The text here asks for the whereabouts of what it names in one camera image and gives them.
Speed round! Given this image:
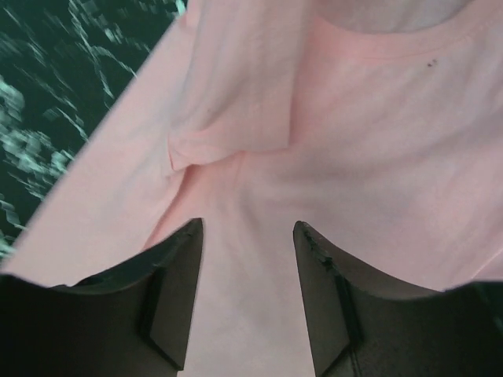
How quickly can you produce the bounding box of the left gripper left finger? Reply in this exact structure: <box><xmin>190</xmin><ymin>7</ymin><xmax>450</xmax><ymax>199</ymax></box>
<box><xmin>1</xmin><ymin>219</ymin><xmax>204</xmax><ymax>377</ymax></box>

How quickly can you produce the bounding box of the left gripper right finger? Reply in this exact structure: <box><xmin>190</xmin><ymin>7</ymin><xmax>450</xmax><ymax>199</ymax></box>
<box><xmin>293</xmin><ymin>221</ymin><xmax>502</xmax><ymax>377</ymax></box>

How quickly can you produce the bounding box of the pink t shirt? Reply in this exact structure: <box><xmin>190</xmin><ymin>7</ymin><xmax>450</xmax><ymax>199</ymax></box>
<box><xmin>5</xmin><ymin>1</ymin><xmax>502</xmax><ymax>376</ymax></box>

